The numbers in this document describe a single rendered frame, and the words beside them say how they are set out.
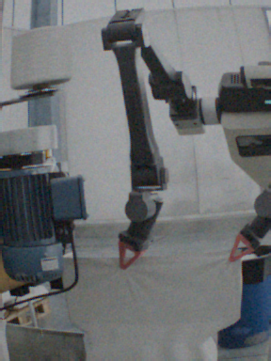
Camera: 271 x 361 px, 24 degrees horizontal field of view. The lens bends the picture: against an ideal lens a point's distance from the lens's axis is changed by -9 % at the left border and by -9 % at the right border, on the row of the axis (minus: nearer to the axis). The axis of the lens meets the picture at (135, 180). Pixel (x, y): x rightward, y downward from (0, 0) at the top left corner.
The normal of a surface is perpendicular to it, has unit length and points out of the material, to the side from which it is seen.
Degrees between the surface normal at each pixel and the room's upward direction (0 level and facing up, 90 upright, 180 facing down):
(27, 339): 90
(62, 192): 90
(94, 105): 90
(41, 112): 90
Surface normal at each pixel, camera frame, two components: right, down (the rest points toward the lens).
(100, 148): -0.32, 0.07
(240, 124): -0.27, -0.71
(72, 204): 0.10, 0.04
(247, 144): -0.18, 0.70
